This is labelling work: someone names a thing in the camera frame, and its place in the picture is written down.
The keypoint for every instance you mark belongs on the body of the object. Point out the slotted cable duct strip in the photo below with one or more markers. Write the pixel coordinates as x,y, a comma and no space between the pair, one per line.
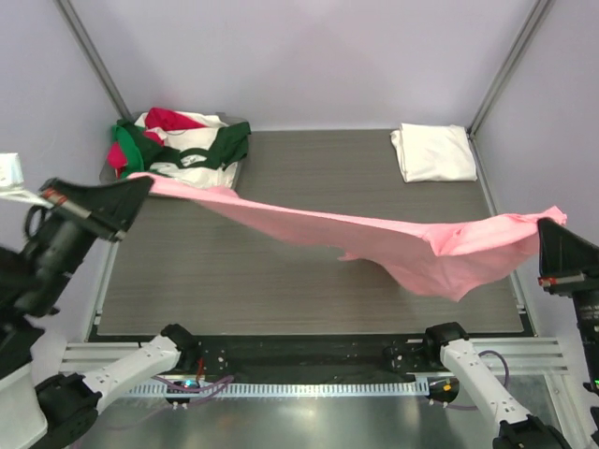
189,389

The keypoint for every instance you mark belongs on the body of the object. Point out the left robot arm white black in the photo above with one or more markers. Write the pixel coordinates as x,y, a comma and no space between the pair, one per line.
59,410

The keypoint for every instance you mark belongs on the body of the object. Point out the bright green t shirt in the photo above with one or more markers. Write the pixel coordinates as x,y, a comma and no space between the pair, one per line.
124,155

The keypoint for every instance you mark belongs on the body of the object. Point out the folded white t shirt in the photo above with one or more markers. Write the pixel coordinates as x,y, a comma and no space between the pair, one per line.
433,153

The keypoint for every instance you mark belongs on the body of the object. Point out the clear plastic bin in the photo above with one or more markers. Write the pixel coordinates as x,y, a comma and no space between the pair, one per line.
203,151

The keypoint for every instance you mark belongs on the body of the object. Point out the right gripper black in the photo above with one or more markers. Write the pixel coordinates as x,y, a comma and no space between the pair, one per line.
570,282

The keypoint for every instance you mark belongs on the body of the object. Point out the white t shirt in bin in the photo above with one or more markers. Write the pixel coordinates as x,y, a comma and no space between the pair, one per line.
203,177

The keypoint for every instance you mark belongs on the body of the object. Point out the left aluminium frame post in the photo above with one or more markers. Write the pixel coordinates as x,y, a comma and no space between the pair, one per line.
93,57

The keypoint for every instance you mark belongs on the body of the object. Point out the pink t shirt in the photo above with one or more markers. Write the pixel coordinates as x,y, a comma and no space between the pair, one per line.
441,260

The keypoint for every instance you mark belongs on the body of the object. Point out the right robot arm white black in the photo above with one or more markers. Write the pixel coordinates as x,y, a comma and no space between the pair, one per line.
516,426

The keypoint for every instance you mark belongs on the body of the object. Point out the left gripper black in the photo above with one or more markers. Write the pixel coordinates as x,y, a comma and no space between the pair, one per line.
75,210

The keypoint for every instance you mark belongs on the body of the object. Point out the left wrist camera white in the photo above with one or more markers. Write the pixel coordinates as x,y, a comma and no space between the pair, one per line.
12,182

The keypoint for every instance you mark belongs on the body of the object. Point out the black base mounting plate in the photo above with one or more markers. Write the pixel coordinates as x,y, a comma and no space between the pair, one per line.
312,359

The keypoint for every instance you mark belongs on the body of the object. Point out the aluminium frame post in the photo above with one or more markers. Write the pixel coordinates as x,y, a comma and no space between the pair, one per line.
520,45
93,57

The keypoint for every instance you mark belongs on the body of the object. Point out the dark green t shirt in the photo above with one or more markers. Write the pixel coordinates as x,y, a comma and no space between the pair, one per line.
211,147

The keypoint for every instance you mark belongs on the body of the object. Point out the right aluminium frame post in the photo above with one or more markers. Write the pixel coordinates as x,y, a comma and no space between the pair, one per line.
520,45

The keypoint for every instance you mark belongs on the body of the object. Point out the red t shirt in bin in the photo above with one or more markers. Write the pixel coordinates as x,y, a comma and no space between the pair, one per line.
155,121

